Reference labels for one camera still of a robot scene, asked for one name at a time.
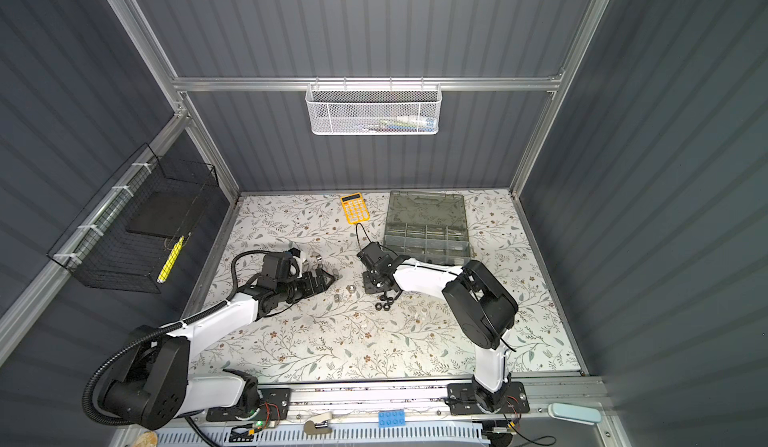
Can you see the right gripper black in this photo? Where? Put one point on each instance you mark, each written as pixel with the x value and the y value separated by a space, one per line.
pixel 368 286

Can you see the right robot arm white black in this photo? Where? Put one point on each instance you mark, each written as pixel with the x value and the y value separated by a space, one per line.
pixel 480 304

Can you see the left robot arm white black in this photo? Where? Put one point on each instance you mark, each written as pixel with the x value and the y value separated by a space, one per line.
pixel 147 382

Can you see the black nuts cluster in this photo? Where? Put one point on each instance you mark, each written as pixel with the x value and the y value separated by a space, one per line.
pixel 385 302

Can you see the floral patterned table mat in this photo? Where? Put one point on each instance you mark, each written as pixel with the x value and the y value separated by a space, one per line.
pixel 323 340

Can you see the blue toy brick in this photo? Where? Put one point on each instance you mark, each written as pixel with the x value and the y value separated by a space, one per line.
pixel 391 418

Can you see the light blue oblong case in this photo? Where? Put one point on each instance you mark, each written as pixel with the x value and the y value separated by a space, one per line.
pixel 574 413

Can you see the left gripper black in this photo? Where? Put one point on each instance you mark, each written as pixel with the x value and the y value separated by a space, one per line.
pixel 310 288

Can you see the white wire mesh basket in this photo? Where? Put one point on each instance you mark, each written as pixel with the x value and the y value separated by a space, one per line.
pixel 371 112

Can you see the yellow calculator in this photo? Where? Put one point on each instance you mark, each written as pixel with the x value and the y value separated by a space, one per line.
pixel 355 208

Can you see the black wire mesh basket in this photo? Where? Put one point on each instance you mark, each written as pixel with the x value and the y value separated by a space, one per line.
pixel 124 242

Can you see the green transparent compartment organizer box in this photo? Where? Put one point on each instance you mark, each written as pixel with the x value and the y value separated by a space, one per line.
pixel 429 227

